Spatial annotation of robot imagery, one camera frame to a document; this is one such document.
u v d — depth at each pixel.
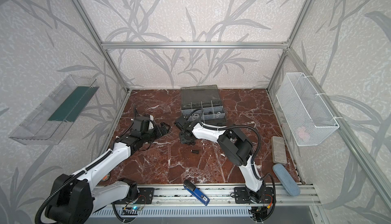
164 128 0.77
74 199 0.39
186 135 0.68
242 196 0.73
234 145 0.51
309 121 0.61
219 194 0.75
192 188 0.72
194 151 0.88
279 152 0.85
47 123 0.64
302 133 0.73
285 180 0.77
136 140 0.61
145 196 0.72
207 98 1.24
